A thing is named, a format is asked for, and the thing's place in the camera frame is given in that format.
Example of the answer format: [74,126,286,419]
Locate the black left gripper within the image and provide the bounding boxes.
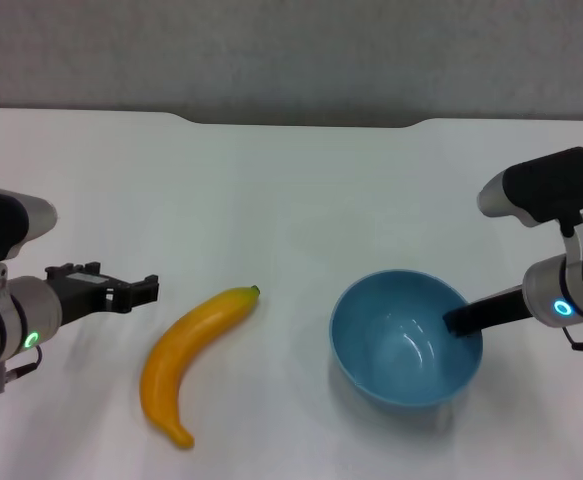
[44,259,161,327]

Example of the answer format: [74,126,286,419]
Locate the wrist camera black silver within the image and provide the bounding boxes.
[0,183,59,266]
[477,146,583,237]

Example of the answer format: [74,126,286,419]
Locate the right wrist camera black silver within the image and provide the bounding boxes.
[477,146,583,237]

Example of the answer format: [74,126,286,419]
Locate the blue bowl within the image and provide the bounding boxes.
[328,269,485,409]

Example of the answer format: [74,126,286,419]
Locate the left wrist camera black silver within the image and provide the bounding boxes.
[0,183,59,266]

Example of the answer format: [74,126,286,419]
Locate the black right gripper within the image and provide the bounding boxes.
[442,283,529,338]

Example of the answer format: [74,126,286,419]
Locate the left arm cable with plug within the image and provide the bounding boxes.
[0,344,45,395]

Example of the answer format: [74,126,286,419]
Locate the yellow banana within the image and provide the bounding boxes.
[139,284,263,450]

